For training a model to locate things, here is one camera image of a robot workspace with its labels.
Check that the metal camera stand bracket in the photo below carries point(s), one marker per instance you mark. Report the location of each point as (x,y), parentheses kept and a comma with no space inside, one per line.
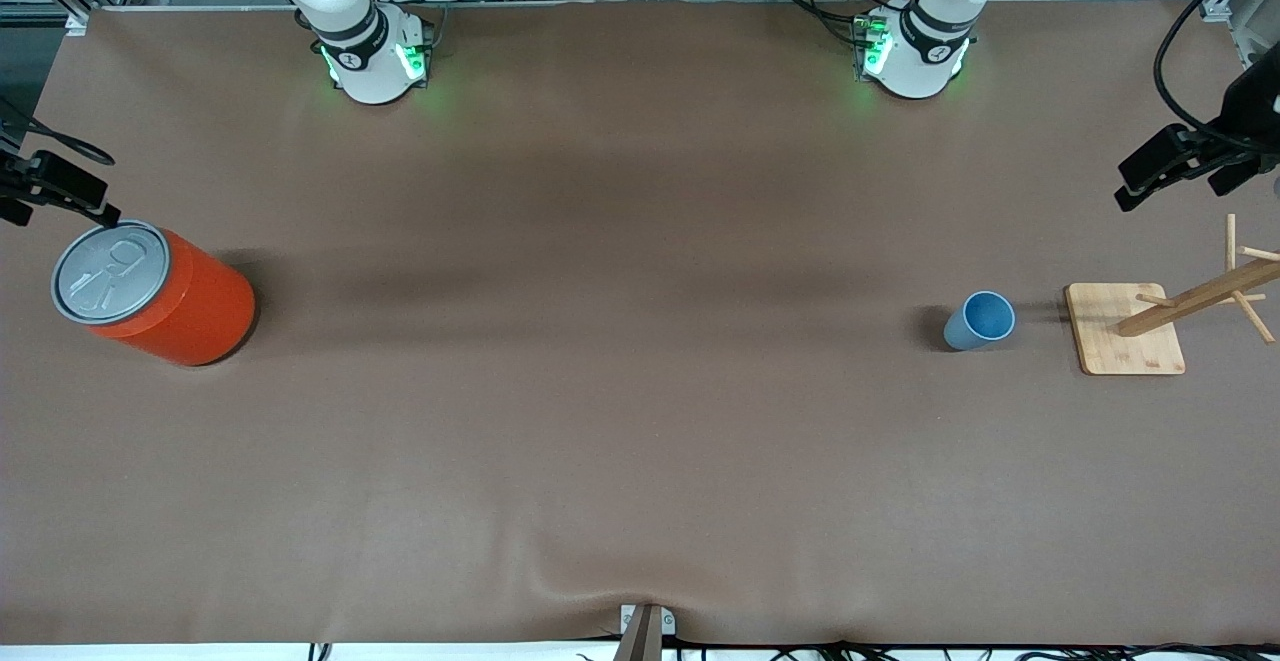
(645,631)

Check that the light blue plastic cup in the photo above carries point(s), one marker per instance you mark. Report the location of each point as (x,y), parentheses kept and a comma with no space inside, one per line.
(975,326)

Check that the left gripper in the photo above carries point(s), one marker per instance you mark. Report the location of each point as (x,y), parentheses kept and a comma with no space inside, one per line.
(1256,109)

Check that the large orange can container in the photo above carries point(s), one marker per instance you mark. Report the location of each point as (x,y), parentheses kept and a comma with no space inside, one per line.
(180,311)

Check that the brown table mat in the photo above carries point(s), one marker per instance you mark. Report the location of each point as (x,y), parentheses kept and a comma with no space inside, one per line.
(640,341)

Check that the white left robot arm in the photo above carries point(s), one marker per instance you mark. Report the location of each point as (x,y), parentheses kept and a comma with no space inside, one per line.
(925,51)

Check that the wooden mug tree rack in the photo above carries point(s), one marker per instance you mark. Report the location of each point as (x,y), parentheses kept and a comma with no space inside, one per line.
(1125,341)

